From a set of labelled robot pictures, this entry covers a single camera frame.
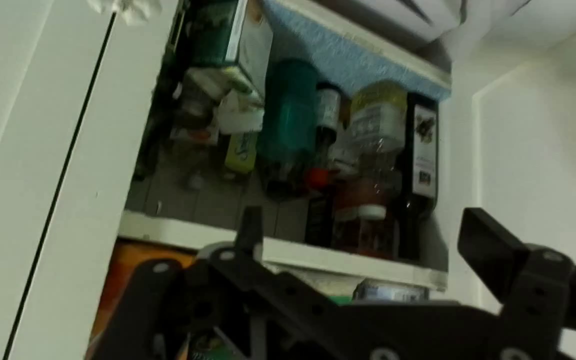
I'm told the tall dark bottle white label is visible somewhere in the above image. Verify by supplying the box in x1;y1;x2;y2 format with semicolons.
397;92;440;262

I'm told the white cloth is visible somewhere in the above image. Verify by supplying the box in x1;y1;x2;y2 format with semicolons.
87;0;163;27

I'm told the orange packet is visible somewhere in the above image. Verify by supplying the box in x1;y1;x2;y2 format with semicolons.
90;240;198;346

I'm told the white and red packet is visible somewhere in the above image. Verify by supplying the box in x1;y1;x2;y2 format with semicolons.
170;97;220;147

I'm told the blue shelf liner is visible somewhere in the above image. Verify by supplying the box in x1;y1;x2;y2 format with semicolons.
262;0;453;102

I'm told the dark bottle red cap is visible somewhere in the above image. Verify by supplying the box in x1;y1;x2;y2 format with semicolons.
304;167;335;247

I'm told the red jar white cap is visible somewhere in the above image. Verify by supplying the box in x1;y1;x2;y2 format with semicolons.
355;192;401;258

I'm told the clear bottle yellow cap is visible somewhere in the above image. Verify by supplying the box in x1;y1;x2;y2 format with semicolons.
347;81;409;221

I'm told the green and white box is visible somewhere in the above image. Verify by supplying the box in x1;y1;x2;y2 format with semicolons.
188;0;275;98

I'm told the small dark bottle white label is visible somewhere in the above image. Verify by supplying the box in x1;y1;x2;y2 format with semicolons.
315;84;343;151

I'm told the white cabinet door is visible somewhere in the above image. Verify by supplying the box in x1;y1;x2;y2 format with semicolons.
5;0;181;360
0;0;116;360
470;15;576;360

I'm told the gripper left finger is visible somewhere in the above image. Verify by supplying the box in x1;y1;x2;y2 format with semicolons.
90;206;349;360

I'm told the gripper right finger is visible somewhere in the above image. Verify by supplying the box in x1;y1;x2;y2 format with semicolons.
457;207;576;360

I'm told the silver can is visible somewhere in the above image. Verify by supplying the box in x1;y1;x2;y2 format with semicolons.
352;279;430;303

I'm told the teal plastic container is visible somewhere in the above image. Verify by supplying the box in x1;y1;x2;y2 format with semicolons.
260;59;320;168

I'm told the yellow green packet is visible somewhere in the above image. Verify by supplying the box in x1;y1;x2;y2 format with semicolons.
224;131;260;174

